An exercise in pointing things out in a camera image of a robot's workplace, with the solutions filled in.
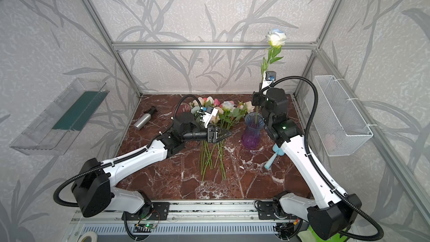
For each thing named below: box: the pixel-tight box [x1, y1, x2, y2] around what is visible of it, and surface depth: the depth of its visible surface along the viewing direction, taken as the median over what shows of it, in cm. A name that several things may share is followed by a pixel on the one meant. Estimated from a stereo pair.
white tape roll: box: [77, 230, 98, 242], surface depth 69 cm
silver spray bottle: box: [133, 105, 157, 131], surface depth 106 cm
